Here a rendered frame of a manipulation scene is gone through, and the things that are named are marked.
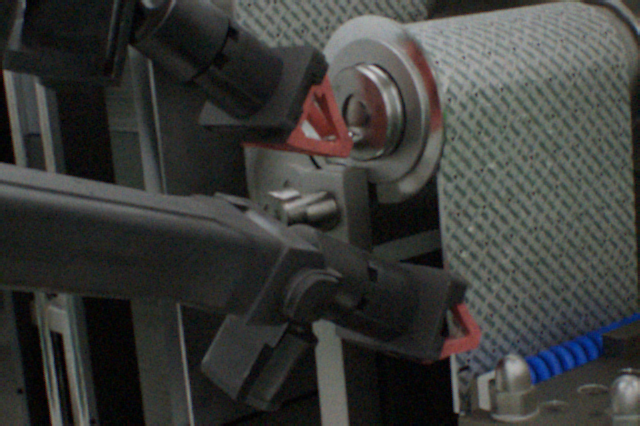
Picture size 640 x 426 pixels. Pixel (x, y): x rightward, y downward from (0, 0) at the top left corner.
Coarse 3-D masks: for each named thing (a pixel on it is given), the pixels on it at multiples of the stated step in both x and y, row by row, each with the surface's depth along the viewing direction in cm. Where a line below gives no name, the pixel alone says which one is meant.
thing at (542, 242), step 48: (624, 144) 111; (480, 192) 100; (528, 192) 103; (576, 192) 107; (624, 192) 111; (480, 240) 100; (528, 240) 104; (576, 240) 108; (624, 240) 112; (480, 288) 101; (528, 288) 104; (576, 288) 108; (624, 288) 113; (528, 336) 105; (576, 336) 109
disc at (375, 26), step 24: (360, 24) 99; (384, 24) 97; (336, 48) 102; (408, 48) 96; (432, 72) 95; (432, 96) 95; (432, 120) 96; (432, 144) 96; (432, 168) 96; (384, 192) 101; (408, 192) 99
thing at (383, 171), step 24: (360, 48) 99; (384, 48) 97; (624, 48) 111; (336, 72) 102; (408, 72) 96; (408, 96) 96; (408, 120) 97; (408, 144) 97; (384, 168) 100; (408, 168) 98
